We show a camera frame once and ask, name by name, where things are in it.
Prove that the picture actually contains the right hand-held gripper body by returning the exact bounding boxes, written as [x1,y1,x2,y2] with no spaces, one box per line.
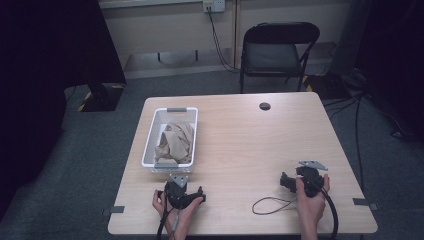
[294,160,329,199]

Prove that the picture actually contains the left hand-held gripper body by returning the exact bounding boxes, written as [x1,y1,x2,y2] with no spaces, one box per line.
[163,173,198,210]

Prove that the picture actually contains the beige cloth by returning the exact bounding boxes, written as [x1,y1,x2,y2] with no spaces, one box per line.
[154,121,196,165]

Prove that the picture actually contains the white plastic basket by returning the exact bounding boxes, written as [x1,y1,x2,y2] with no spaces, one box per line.
[141,106,199,174]

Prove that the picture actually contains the person's left hand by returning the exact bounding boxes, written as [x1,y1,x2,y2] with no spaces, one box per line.
[152,189,205,231]

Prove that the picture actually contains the person's right hand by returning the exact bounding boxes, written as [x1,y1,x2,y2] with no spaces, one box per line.
[295,173,331,229]

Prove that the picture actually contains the black stand base yellow stripes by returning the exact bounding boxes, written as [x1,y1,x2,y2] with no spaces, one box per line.
[76,82,127,113]

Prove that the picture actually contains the black folding chair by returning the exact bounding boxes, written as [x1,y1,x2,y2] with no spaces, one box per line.
[239,21,321,94]

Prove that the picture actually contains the black curtain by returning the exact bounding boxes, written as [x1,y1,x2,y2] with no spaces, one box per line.
[353,0,424,143]
[0,0,128,221]

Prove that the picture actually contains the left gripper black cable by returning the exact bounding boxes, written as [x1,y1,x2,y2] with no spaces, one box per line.
[156,189,181,240]

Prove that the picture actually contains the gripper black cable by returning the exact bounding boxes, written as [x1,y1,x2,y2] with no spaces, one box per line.
[156,189,181,240]
[310,179,340,240]

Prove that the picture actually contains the thin black cord loop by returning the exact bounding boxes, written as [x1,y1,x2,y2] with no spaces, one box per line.
[251,196,298,216]

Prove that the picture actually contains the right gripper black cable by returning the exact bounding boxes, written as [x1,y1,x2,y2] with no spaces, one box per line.
[310,179,340,240]

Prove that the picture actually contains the grey table edge bracket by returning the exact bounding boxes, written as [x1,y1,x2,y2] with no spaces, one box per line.
[101,205,126,217]
[352,197,380,211]

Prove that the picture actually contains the black floor cable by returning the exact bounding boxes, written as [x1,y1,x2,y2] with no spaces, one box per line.
[322,93,368,193]

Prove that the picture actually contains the black wall socket cable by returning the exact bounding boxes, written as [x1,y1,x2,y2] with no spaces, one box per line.
[207,6,242,74]

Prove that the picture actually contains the white wall socket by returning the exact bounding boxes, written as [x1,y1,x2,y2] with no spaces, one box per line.
[202,0,226,14]

